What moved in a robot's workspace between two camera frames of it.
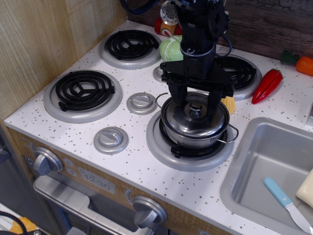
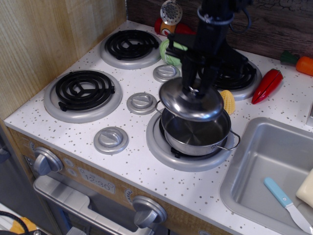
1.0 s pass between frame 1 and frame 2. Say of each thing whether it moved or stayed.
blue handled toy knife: stayed
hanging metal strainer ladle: stayed
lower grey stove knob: stayed
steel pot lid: moved
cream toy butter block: stayed
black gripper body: moved
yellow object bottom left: stayed
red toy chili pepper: stayed
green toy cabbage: stayed
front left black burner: stayed
